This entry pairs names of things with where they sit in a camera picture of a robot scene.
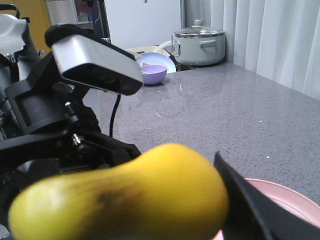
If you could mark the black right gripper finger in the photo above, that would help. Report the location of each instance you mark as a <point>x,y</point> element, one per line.
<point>260,207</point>

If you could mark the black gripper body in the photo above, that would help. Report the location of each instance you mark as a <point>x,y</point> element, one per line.
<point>46,130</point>

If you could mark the yellow banana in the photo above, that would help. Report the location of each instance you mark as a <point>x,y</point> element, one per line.
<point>170,192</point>

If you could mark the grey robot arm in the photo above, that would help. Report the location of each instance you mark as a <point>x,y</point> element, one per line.
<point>251,216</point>

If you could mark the pink plate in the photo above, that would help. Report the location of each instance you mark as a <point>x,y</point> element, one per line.
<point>282,202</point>

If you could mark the purple bowl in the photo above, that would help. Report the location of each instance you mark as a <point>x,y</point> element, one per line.
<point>153,74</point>

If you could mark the light blue plate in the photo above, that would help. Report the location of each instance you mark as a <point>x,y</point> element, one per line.
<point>155,58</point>

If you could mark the green lidded cooking pot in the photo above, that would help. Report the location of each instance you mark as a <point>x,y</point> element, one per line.
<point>198,45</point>

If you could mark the white curtain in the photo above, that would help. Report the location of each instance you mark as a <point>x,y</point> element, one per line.
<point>276,39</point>

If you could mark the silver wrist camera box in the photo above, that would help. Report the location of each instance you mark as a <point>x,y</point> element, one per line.
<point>86,59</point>

